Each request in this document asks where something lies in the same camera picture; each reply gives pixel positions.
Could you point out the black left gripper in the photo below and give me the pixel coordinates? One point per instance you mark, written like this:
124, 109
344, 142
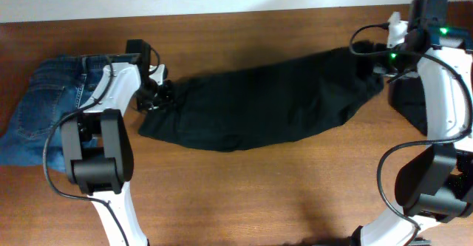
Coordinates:
157, 95

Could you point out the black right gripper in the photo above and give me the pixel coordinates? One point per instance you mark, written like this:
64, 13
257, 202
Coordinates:
382, 70

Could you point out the black trousers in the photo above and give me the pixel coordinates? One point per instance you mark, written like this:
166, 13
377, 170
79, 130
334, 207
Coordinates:
265, 105

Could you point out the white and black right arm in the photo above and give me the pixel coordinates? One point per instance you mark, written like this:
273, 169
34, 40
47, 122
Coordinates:
436, 186

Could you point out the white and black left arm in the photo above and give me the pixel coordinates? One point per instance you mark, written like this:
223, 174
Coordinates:
97, 152

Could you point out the black garment with red label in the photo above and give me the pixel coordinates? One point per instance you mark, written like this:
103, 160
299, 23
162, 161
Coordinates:
406, 96

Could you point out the folded blue denim jeans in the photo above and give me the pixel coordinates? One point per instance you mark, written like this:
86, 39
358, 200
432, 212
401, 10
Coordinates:
58, 86

